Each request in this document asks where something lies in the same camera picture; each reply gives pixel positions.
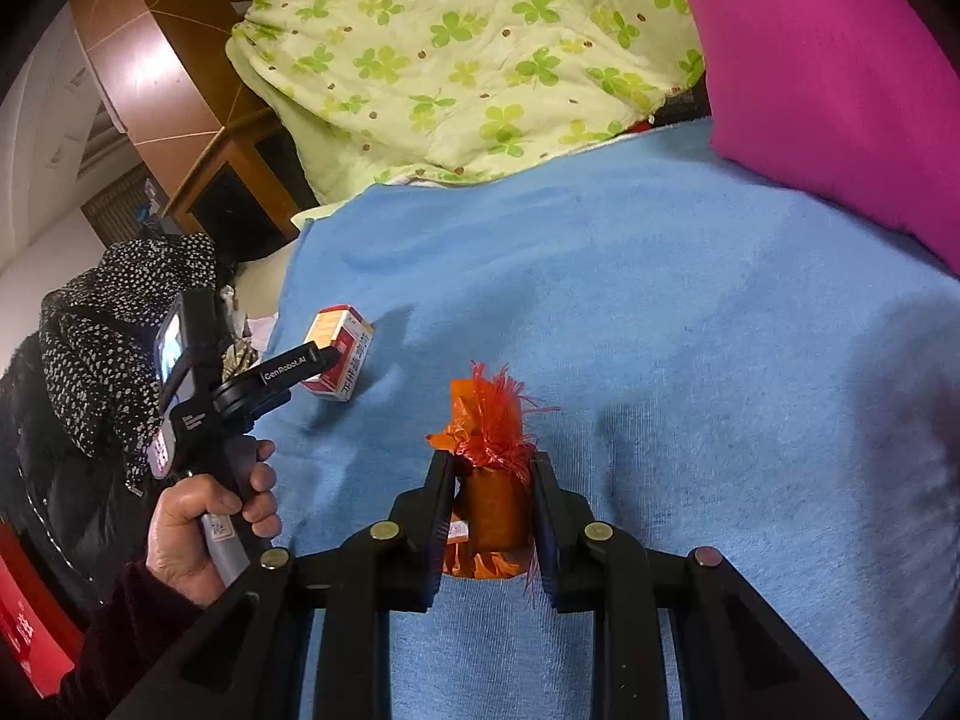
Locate green clover print quilt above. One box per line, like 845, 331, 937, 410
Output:
225, 0, 710, 203

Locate orange and white medicine box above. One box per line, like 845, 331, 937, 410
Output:
302, 305, 374, 404

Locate person's black jacket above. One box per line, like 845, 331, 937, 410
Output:
0, 330, 162, 608

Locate person's left forearm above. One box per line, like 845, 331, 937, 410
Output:
56, 562, 218, 720

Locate black white dotted scarf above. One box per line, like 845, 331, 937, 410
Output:
37, 232, 230, 488

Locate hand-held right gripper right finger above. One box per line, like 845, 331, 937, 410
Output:
529, 451, 871, 720

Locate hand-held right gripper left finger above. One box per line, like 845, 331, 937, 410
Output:
105, 450, 458, 720

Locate red carton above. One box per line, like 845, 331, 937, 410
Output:
0, 521, 83, 698

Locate wooden bedside cabinet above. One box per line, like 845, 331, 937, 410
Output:
69, 0, 320, 245

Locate person's left hand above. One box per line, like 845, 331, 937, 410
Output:
145, 441, 282, 608

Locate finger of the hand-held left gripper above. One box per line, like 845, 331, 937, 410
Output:
214, 341, 338, 421

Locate orange packet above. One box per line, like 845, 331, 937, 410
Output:
427, 361, 562, 593

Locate blue blanket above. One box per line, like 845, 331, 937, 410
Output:
274, 116, 960, 720

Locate grey vent grille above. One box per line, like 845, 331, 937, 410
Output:
79, 169, 162, 245

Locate magenta pillow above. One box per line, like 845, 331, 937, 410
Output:
667, 0, 960, 275

